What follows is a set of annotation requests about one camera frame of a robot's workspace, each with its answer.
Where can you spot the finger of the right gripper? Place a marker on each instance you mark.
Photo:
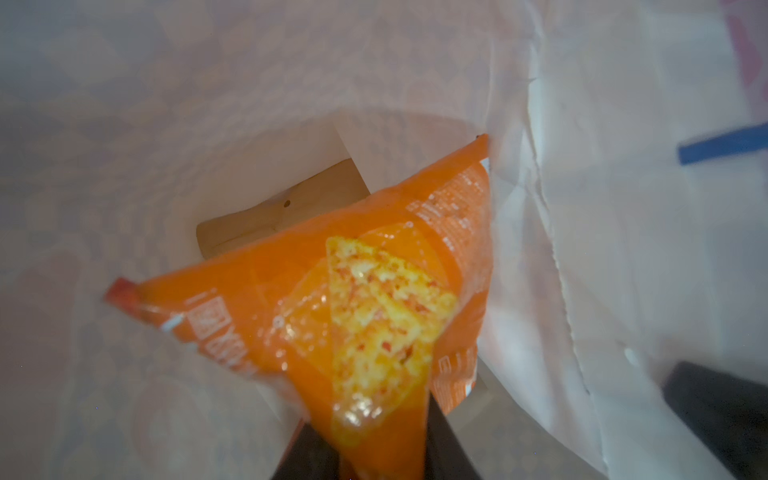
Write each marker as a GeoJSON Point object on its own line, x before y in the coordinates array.
{"type": "Point", "coordinates": [728, 414]}

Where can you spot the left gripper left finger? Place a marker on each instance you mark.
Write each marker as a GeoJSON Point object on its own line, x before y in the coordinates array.
{"type": "Point", "coordinates": [308, 456]}

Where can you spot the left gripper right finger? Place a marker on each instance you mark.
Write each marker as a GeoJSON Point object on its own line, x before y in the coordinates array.
{"type": "Point", "coordinates": [445, 459]}

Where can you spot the orange corn chip packet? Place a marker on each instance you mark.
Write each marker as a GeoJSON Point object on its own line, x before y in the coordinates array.
{"type": "Point", "coordinates": [367, 315]}

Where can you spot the tan kraft paper snack pouch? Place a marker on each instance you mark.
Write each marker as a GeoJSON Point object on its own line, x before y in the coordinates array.
{"type": "Point", "coordinates": [336, 187]}

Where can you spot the white paper bag blue handles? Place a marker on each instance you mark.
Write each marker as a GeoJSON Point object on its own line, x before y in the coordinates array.
{"type": "Point", "coordinates": [125, 124]}

